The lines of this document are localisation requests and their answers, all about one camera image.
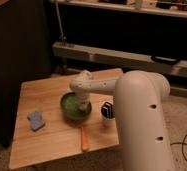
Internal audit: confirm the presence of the green ceramic bowl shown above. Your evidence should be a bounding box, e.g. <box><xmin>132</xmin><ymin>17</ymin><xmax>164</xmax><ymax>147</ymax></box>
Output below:
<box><xmin>60</xmin><ymin>92</ymin><xmax>92</xmax><ymax>120</ymax></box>

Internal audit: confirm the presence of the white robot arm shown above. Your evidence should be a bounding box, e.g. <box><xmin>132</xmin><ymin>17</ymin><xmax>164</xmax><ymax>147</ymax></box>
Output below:
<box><xmin>70</xmin><ymin>71</ymin><xmax>175</xmax><ymax>171</ymax></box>

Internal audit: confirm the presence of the black object in cup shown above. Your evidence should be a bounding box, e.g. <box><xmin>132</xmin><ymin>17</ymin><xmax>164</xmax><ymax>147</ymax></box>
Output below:
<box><xmin>101</xmin><ymin>102</ymin><xmax>114</xmax><ymax>119</ymax></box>

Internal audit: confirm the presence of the white cup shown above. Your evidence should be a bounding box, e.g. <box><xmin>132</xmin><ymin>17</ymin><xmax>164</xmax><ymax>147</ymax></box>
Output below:
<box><xmin>101</xmin><ymin>102</ymin><xmax>116</xmax><ymax>127</ymax></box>

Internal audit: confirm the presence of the orange carrot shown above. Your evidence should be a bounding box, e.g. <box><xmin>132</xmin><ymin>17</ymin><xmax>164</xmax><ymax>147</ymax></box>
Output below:
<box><xmin>80</xmin><ymin>126</ymin><xmax>89</xmax><ymax>152</ymax></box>

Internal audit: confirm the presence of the wooden folding table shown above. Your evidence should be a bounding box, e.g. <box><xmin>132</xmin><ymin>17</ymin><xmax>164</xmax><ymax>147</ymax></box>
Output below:
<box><xmin>8</xmin><ymin>68</ymin><xmax>125</xmax><ymax>170</ymax></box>

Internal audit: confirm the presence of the blue sponge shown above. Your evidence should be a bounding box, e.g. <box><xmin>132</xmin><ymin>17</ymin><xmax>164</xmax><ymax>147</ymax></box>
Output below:
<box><xmin>27</xmin><ymin>111</ymin><xmax>45</xmax><ymax>131</ymax></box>

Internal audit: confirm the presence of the metal stand pole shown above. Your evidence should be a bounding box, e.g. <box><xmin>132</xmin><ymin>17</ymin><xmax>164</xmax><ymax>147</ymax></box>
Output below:
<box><xmin>55</xmin><ymin>0</ymin><xmax>67</xmax><ymax>46</ymax></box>

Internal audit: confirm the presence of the dark cabinet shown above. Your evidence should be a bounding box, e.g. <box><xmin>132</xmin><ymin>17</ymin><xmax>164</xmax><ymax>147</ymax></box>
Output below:
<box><xmin>0</xmin><ymin>0</ymin><xmax>52</xmax><ymax>148</ymax></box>

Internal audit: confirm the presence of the wooden shelf beam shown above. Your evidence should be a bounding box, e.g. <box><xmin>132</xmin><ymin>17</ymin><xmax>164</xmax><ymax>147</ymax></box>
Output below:
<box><xmin>52</xmin><ymin>42</ymin><xmax>187</xmax><ymax>78</ymax></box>

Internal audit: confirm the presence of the upper wooden shelf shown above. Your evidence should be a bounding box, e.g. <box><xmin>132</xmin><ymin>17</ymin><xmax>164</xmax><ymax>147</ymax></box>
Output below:
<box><xmin>50</xmin><ymin>0</ymin><xmax>187</xmax><ymax>20</ymax></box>

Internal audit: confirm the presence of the black handle on beam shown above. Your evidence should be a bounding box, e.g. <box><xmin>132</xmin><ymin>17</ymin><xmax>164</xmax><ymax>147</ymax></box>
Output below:
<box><xmin>151</xmin><ymin>56</ymin><xmax>180</xmax><ymax>65</ymax></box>

